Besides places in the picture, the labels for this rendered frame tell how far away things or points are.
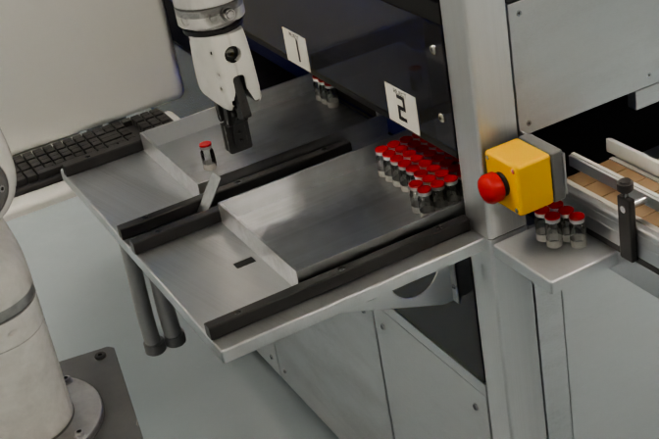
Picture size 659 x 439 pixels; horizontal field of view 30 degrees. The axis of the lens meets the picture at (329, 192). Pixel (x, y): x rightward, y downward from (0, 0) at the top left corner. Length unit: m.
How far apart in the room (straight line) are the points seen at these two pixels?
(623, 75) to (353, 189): 0.44
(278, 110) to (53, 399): 0.87
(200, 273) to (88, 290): 1.85
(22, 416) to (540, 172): 0.70
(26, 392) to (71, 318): 2.00
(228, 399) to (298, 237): 1.26
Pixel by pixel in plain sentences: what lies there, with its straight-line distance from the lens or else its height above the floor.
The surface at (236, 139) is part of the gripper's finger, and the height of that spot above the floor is 1.10.
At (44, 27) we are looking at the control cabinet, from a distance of 2.41.
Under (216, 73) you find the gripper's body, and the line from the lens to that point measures 1.50.
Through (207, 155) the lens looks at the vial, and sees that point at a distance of 2.00.
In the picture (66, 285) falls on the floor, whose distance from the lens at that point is 3.63.
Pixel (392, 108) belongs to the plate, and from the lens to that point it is 1.80.
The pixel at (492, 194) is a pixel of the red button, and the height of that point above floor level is 1.00.
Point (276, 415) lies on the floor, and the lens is 2.90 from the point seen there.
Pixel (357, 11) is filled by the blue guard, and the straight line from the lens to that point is 1.81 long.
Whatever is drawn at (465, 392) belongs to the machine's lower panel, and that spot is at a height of 0.55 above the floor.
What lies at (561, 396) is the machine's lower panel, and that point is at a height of 0.57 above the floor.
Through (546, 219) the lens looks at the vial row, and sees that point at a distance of 1.64.
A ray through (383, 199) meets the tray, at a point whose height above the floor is 0.88.
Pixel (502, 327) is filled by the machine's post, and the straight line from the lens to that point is 1.77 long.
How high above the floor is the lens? 1.74
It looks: 27 degrees down
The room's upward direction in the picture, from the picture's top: 10 degrees counter-clockwise
